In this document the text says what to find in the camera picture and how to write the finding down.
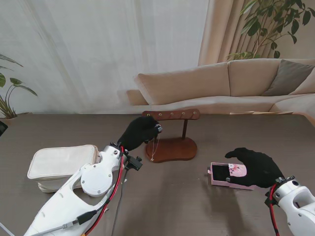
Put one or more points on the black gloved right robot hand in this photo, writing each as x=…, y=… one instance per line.
x=261, y=169

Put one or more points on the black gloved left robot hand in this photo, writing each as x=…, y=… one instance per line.
x=137, y=132

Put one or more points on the pink floral jewelry box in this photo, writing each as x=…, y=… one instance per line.
x=237, y=170

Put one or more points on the white zippered cosmetic bag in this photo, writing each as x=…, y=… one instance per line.
x=61, y=162

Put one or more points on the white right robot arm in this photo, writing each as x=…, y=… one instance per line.
x=295, y=204

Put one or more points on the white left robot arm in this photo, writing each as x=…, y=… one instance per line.
x=96, y=179

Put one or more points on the dark wooden jewelry stand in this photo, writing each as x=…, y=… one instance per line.
x=177, y=150

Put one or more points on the beige sofa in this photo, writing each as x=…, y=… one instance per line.
x=184, y=83

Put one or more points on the white sheer curtain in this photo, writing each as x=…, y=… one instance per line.
x=98, y=49

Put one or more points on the grey sofa cushion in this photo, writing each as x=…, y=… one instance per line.
x=288, y=78

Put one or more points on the broad-leaved green potted plant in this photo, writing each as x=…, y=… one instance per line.
x=18, y=81

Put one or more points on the beige curtain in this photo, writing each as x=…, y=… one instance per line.
x=221, y=29

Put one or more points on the black device at table edge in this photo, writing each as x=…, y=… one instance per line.
x=2, y=129

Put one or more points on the tall dark-leaved plant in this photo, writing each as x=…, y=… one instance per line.
x=254, y=28

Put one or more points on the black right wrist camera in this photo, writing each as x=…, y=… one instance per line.
x=267, y=199

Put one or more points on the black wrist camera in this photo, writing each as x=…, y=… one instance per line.
x=134, y=164
x=267, y=199

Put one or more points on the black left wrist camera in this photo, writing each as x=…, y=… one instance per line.
x=134, y=164

